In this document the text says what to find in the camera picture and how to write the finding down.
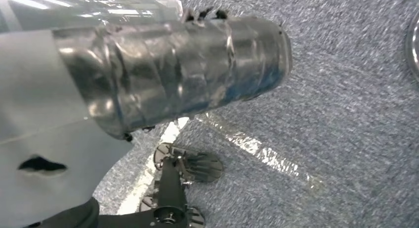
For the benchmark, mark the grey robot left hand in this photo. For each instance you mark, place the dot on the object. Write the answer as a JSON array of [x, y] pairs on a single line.
[[163, 75]]

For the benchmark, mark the black robot foot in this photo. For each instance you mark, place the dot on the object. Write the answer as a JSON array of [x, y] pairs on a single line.
[[173, 187]]

